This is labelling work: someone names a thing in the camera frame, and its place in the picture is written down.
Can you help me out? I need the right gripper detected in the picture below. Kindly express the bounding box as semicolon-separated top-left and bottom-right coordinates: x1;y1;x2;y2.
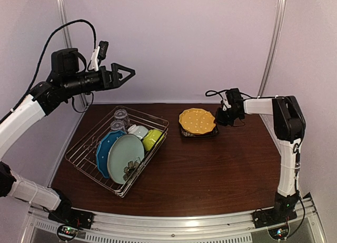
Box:
214;106;243;125

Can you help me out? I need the yellow dotted scalloped plate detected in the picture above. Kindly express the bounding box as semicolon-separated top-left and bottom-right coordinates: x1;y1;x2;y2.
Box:
179;108;216;134

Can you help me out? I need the black floral square plate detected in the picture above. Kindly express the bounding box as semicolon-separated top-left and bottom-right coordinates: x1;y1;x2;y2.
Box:
180;125;219;138

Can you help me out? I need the blue dotted scalloped plate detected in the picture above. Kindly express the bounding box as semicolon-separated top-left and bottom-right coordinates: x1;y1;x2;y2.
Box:
96;130;126;179

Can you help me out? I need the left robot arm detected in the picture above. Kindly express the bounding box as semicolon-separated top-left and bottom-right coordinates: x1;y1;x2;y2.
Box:
1;47;136;224

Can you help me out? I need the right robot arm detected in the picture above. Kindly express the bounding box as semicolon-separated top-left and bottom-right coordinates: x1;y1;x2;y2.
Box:
215;88;306;223

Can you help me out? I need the clear glass cup far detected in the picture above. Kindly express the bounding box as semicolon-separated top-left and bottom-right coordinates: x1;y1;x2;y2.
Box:
114;109;130;126

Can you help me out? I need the clear glass cup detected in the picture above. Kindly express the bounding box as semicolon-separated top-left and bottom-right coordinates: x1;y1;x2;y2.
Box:
114;109;130;126
110;120;125;132

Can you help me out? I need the clear glass cup near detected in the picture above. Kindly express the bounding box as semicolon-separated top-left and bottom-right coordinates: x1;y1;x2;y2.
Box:
110;120;125;132

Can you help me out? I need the pale striped bowl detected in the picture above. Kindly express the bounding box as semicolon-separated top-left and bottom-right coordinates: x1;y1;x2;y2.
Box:
127;124;149;140

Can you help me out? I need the lime green bowl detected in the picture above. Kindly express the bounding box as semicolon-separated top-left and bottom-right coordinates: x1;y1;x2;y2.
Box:
142;129;163;151

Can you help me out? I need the light teal floral plate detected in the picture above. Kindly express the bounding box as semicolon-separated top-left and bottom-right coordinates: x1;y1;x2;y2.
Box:
107;134;145;184

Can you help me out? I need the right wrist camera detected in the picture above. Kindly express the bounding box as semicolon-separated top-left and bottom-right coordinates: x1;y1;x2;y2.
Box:
221;94;232;111

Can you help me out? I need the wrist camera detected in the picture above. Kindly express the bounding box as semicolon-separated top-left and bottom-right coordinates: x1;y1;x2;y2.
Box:
87;41;109;71
221;94;232;111

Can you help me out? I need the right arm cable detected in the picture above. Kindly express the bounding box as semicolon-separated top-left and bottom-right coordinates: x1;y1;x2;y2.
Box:
205;89;277;128

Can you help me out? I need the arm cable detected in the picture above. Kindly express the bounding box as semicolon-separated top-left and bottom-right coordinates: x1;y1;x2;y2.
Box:
13;20;98;112
205;89;277;128

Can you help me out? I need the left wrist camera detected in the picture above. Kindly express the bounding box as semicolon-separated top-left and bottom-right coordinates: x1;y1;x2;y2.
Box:
87;41;109;71

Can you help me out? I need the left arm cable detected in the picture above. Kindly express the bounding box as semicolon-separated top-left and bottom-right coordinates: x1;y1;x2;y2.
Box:
13;20;98;112

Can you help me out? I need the right aluminium frame post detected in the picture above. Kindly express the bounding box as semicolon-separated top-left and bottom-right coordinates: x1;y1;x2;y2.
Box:
256;0;288;98

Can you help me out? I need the aluminium frame post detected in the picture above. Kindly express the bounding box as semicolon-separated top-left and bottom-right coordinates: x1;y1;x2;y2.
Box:
256;0;288;98
56;0;87;109

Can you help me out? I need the left aluminium frame post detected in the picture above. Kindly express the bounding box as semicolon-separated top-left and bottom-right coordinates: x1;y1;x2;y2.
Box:
56;0;87;109

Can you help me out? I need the wire dish rack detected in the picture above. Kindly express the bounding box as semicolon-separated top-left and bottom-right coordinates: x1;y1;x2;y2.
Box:
65;106;169;198

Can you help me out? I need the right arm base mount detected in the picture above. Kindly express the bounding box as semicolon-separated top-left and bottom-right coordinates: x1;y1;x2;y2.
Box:
252;208;298;229

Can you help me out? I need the aluminium front rail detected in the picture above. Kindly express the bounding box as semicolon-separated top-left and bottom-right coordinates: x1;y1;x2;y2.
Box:
19;198;328;242

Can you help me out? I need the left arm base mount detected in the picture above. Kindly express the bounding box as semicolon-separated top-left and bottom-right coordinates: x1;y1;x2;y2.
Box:
48;208;94;230

